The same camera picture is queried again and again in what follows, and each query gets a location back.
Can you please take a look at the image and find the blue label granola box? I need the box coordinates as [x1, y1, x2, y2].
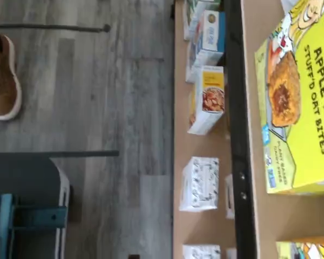
[185, 10, 226, 83]

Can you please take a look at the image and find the orange Bobo's oat bites box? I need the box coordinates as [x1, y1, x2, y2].
[275, 241, 324, 259]

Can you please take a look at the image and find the thin black metal bar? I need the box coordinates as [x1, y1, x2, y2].
[0, 150, 120, 158]
[0, 23, 111, 33]

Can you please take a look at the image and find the teal metal frame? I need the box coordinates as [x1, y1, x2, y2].
[0, 194, 68, 259]

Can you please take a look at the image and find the brown shoe white sole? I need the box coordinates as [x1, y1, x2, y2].
[0, 33, 23, 121]

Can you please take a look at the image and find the black platform white edge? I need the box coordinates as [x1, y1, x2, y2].
[0, 156, 71, 259]

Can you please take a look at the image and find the yellow label granola box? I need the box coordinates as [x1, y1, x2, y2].
[187, 65, 225, 135]

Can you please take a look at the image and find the green Bobo's apple pie box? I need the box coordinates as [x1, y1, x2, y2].
[255, 0, 324, 195]

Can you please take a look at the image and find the black metal shelf rack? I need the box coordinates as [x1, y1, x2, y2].
[172, 0, 324, 259]

